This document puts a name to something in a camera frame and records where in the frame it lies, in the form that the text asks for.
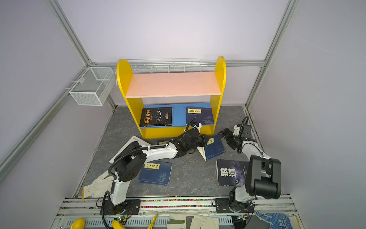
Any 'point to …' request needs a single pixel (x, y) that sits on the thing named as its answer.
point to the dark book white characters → (231, 172)
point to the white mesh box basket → (92, 88)
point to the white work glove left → (99, 186)
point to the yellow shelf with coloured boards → (163, 103)
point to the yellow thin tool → (151, 224)
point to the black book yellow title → (157, 116)
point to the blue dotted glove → (279, 220)
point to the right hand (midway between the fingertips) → (223, 137)
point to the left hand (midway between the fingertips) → (212, 140)
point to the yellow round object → (79, 223)
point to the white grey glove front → (192, 221)
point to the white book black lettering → (134, 139)
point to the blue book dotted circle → (162, 142)
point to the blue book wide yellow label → (202, 115)
